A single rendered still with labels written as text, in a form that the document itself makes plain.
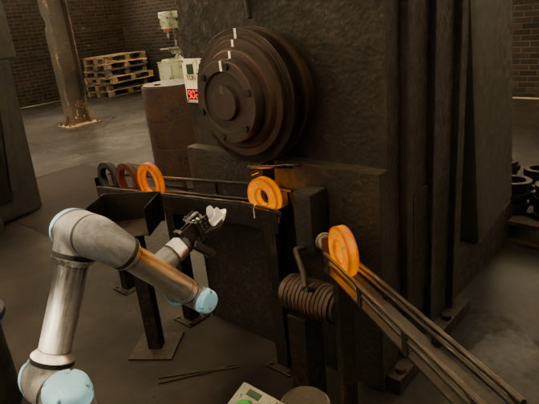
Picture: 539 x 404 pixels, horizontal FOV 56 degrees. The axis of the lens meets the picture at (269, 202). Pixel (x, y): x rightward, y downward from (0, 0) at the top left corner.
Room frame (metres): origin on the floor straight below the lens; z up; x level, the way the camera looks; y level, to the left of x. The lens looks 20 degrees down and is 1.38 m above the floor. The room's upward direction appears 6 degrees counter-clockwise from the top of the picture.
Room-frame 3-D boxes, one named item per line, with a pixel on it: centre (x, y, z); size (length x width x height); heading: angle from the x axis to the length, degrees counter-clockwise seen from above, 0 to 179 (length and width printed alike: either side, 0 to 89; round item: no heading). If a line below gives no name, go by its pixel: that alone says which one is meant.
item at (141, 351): (1.96, 0.60, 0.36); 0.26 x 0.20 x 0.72; 82
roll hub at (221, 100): (1.73, 0.10, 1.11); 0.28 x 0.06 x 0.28; 47
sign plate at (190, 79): (2.11, 0.21, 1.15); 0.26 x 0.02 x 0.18; 47
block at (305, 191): (1.65, -0.14, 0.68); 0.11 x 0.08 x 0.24; 137
